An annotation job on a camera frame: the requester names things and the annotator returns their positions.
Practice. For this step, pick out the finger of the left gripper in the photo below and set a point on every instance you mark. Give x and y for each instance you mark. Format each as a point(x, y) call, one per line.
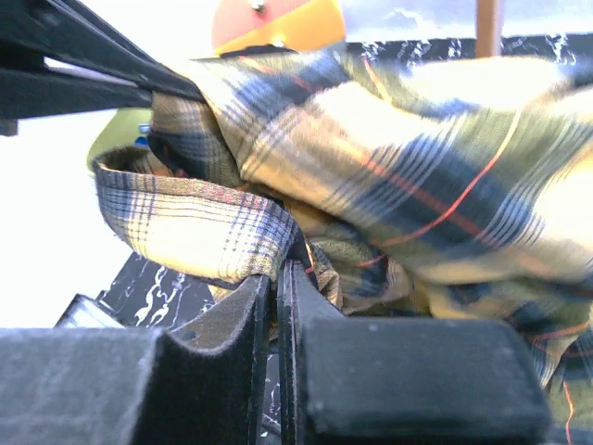
point(59, 57)

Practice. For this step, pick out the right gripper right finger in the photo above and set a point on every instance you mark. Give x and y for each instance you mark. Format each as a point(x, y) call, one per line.
point(372, 380)

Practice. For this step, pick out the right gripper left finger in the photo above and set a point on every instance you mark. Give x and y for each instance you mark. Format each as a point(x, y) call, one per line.
point(200, 384)

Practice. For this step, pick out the yellow plaid flannel shirt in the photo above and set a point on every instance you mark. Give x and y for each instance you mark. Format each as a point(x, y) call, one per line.
point(455, 189)

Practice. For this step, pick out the green plastic laundry bin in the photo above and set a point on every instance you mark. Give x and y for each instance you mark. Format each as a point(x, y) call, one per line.
point(128, 127)

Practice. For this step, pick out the white orange cylindrical container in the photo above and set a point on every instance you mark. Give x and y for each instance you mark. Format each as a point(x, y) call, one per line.
point(300, 25)

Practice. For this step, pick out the wooden clothes rack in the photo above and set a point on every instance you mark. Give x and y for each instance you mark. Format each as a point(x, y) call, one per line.
point(488, 27)

